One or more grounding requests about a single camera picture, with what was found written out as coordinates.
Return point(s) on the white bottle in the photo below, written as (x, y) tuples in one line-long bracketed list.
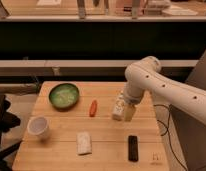
[(117, 113)]

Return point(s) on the orange carrot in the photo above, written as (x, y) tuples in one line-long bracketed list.
[(93, 108)]

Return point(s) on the green bowl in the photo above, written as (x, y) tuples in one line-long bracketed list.
[(64, 95)]

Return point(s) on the white paper cup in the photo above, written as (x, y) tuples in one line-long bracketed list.
[(39, 127)]

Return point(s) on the black office chair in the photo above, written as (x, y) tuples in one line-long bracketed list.
[(7, 121)]

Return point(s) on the wooden table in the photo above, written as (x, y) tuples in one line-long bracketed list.
[(109, 138)]

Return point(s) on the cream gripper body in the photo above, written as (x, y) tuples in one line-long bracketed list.
[(129, 112)]

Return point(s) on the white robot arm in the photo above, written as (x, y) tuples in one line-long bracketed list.
[(145, 75)]

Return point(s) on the black rectangular bar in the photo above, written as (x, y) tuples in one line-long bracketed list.
[(132, 148)]

